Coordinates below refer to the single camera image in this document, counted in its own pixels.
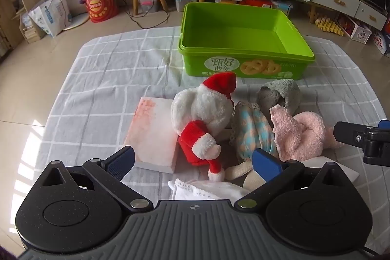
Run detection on grey plush toy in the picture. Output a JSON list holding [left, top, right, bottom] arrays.
[[256, 79, 303, 119]]

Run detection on clear storage box blue lid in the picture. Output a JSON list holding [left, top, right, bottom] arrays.
[[171, 0, 198, 12]]

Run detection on red cardboard box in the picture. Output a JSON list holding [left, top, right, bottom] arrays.
[[241, 0, 275, 9]]

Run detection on cream doll with blue cap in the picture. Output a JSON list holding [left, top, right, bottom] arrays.
[[224, 101, 279, 189]]

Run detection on grey plaid blanket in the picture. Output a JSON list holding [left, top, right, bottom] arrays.
[[43, 25, 390, 202]]

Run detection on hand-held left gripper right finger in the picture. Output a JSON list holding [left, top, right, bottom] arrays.
[[234, 148, 351, 210]]

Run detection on white paper bag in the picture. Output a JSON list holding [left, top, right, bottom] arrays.
[[29, 0, 72, 38]]

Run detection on pink plush pig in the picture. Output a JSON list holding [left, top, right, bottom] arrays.
[[270, 105, 344, 162]]

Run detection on red and white carton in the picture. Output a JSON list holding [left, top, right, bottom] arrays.
[[341, 16, 373, 44]]

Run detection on white lace cloth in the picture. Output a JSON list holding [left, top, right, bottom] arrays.
[[167, 178, 251, 202]]

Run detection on pink-tinted white foam block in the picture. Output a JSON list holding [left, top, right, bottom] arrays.
[[123, 96, 180, 174]]

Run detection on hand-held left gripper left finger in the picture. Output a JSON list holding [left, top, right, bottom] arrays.
[[41, 146, 153, 212]]

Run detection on white plush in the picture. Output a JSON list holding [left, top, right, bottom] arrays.
[[171, 72, 238, 182]]

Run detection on clear storage box pink contents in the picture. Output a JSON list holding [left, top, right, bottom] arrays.
[[138, 0, 160, 14]]

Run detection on green plastic box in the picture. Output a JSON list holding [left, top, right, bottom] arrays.
[[178, 2, 315, 78]]

